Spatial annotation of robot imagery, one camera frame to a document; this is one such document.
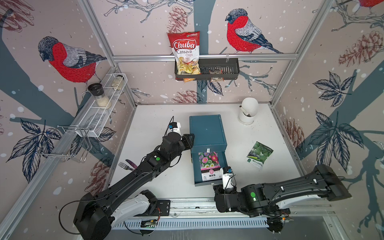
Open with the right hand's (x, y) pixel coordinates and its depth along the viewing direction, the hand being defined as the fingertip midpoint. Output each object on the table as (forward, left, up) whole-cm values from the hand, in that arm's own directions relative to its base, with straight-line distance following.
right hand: (212, 191), depth 70 cm
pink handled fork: (+15, +53, -10) cm, 56 cm away
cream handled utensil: (+50, -24, +1) cm, 56 cm away
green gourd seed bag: (+25, -31, -10) cm, 41 cm away
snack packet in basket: (+64, -3, +25) cm, 68 cm away
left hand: (+24, +9, +13) cm, 29 cm away
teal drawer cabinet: (+23, +1, +12) cm, 26 cm away
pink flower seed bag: (+13, +1, -3) cm, 13 cm away
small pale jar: (+51, +56, +25) cm, 80 cm away
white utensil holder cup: (+56, -29, -2) cm, 63 cm away
